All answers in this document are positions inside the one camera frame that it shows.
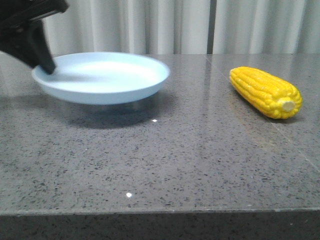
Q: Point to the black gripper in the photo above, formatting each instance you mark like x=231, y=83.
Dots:
x=18, y=16

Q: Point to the light blue round plate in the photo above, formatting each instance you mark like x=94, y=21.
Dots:
x=103, y=78

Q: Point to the yellow corn cob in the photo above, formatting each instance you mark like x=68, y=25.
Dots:
x=274, y=97

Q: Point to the white pleated curtain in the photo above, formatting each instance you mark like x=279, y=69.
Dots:
x=186, y=27

